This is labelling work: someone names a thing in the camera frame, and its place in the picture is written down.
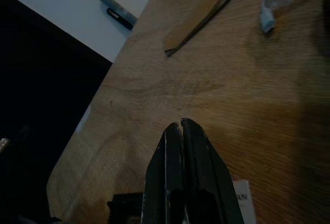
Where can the white paper card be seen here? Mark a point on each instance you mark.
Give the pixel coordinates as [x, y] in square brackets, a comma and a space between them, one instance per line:
[243, 200]

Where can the brown cardboard strip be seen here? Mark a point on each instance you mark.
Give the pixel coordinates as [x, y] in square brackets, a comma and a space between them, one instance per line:
[201, 18]

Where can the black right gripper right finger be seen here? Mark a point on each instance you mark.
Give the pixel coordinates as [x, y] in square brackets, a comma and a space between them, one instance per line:
[203, 172]

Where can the light wooden table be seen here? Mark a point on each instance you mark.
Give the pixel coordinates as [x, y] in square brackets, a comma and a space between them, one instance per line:
[232, 92]

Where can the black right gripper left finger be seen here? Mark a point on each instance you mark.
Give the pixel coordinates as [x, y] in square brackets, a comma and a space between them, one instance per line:
[167, 170]

